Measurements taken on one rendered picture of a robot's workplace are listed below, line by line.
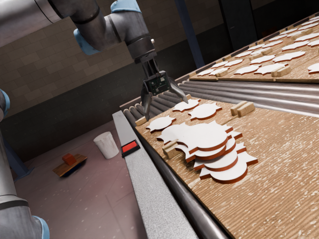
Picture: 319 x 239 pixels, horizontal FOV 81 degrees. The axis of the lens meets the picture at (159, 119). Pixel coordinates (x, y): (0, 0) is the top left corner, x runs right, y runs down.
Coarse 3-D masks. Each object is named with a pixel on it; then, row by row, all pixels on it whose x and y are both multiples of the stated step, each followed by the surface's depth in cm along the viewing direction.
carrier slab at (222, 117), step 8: (200, 104) 85; (224, 104) 74; (232, 104) 71; (168, 112) 93; (176, 112) 88; (184, 112) 84; (216, 112) 70; (224, 112) 68; (152, 120) 92; (176, 120) 79; (184, 120) 76; (200, 120) 69; (208, 120) 67; (216, 120) 64; (224, 120) 62; (136, 128) 91; (144, 128) 86; (144, 136) 77; (152, 136) 74; (152, 144) 67; (160, 144) 65; (160, 152) 60
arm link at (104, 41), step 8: (80, 24) 45; (88, 24) 45; (96, 24) 46; (104, 24) 49; (112, 24) 49; (80, 32) 49; (88, 32) 47; (96, 32) 48; (104, 32) 49; (112, 32) 50; (80, 40) 49; (88, 40) 50; (96, 40) 50; (104, 40) 51; (112, 40) 52; (120, 40) 53; (88, 48) 51; (96, 48) 52; (104, 48) 53
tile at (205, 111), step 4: (204, 104) 80; (208, 104) 78; (212, 104) 76; (216, 104) 77; (196, 108) 80; (200, 108) 78; (204, 108) 76; (208, 108) 74; (212, 108) 73; (216, 108) 71; (220, 108) 70; (192, 112) 77; (196, 112) 75; (200, 112) 73; (204, 112) 72; (208, 112) 70; (212, 112) 69; (192, 116) 73; (196, 116) 72; (200, 116) 70; (204, 116) 69; (208, 116) 68; (212, 116) 68; (192, 120) 72
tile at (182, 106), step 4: (188, 100) 95; (192, 100) 92; (196, 100) 90; (200, 100) 89; (180, 104) 93; (184, 104) 91; (188, 104) 88; (192, 104) 86; (196, 104) 84; (176, 108) 91; (180, 108) 88; (184, 108) 86; (188, 108) 84; (192, 108) 84
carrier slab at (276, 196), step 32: (256, 128) 51; (288, 128) 45; (192, 160) 49; (288, 160) 36; (192, 192) 40; (224, 192) 36; (256, 192) 33; (288, 192) 30; (224, 224) 30; (256, 224) 28; (288, 224) 26
